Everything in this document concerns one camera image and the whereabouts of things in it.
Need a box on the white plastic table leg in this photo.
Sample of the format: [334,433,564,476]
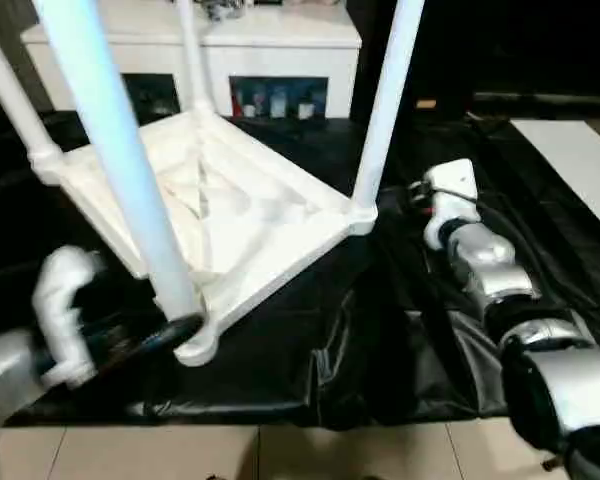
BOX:
[31,0,205,326]
[351,0,427,211]
[176,0,215,117]
[0,8,65,174]

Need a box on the white plastic table top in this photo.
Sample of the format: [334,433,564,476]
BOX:
[29,110,380,369]

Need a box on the black mat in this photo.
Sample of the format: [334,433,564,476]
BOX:
[0,107,600,431]

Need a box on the white side table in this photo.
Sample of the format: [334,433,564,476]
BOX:
[509,118,600,236]

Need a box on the black box with yellow label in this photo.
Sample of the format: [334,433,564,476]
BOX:
[359,0,600,119]

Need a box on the white cabinet with glass doors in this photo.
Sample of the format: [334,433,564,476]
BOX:
[19,2,364,121]

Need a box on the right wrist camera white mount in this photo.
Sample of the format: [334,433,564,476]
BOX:
[422,158,481,251]

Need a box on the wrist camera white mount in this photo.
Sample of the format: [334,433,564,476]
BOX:
[422,158,481,251]
[31,244,109,391]

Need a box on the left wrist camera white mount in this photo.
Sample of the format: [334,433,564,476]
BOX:
[31,244,109,391]

